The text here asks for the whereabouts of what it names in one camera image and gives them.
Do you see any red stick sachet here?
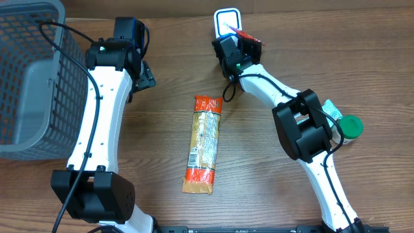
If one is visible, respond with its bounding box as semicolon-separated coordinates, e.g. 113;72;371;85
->
224;23;261;43

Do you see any teal snack packet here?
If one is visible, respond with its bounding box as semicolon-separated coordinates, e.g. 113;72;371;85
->
322;100;343;144

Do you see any long orange noodle package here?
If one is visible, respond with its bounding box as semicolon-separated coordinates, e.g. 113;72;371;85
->
182;95;223;194

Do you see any green lid white jar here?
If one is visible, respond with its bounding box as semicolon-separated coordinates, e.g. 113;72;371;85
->
338;115;364;144

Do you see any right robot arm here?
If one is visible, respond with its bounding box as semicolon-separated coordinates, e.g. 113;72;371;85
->
212;34;365;232

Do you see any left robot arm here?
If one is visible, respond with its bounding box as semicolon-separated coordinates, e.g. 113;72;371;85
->
50;17;157;232

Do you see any white barcode scanner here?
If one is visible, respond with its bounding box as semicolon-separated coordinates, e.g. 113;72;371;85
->
213;8;243;38

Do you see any grey plastic mesh basket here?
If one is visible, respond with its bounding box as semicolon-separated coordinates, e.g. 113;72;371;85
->
1;1;89;161

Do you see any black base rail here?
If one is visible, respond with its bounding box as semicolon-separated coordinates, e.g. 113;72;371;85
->
155;225;391;233

